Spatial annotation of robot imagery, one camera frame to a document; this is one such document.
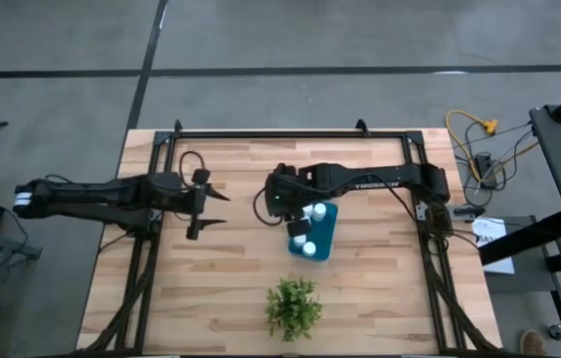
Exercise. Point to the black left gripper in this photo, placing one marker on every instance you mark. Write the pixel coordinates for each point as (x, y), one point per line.
(193, 201)

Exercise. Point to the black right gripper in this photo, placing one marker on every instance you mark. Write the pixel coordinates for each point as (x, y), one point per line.
(283, 194)

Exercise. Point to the teal plastic basket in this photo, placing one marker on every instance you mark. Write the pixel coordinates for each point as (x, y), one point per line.
(325, 236)

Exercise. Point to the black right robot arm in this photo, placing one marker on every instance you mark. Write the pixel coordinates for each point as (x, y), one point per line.
(375, 176)

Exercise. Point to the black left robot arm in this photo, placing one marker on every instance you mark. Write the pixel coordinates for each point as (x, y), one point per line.
(111, 191)

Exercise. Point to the potted green artificial plant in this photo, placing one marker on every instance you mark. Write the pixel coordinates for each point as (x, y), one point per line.
(293, 308)

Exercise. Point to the black power strip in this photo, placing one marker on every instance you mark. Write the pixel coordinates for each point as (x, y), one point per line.
(484, 166)

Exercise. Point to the white paper sheet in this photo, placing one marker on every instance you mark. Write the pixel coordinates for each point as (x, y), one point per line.
(499, 253)

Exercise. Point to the person's shoe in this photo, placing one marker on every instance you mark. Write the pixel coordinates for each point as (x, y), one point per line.
(531, 343)

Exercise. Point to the black caster wheel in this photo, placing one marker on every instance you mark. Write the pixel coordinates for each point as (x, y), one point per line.
(555, 331)

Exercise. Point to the black metal table frame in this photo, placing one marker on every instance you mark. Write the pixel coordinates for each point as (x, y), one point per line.
(285, 134)

